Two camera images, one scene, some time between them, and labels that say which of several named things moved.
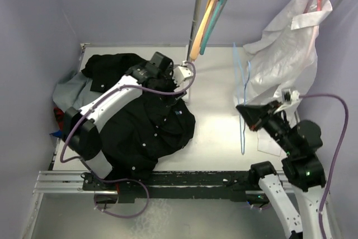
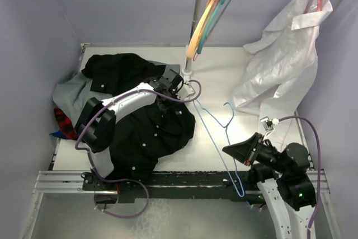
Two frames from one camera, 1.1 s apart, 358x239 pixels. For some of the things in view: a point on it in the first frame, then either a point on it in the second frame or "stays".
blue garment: (58, 134) stays
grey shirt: (74, 91) stays
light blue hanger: (241, 88) to (241, 194)
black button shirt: (153, 126) stays
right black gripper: (254, 113) to (244, 150)
